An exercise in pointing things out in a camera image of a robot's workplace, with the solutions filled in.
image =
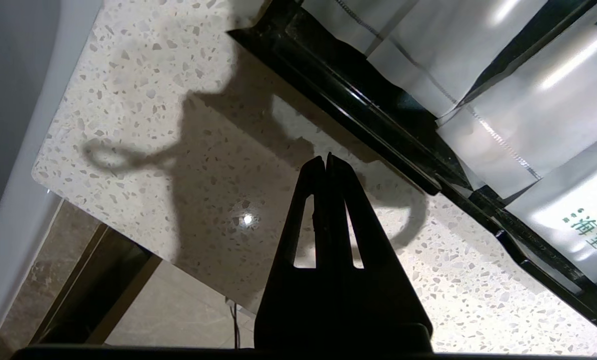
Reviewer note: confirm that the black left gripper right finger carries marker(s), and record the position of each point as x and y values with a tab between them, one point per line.
383	310

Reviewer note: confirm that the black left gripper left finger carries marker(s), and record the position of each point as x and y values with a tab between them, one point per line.
298	305

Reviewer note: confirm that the black box drawer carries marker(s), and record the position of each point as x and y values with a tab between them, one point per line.
378	115

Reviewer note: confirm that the dark brown cabinet panel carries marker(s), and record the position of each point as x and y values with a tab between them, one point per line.
93	285

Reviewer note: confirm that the white packet green label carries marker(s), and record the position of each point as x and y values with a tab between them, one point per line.
578	200

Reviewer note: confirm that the white rounded object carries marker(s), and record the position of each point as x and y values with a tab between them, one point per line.
8	150

